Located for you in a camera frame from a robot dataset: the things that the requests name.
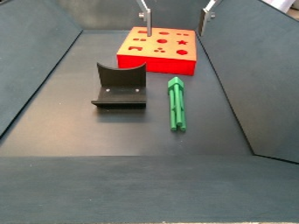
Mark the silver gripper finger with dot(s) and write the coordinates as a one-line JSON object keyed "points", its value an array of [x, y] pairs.
{"points": [[146, 15], [207, 14]]}

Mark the green three prong object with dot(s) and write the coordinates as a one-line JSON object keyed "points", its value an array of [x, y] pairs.
{"points": [[177, 104]]}

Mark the black curved fixture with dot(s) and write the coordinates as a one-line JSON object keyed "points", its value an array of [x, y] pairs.
{"points": [[122, 87]]}

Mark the red shape sorter block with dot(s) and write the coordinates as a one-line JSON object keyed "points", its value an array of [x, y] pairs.
{"points": [[167, 52]]}

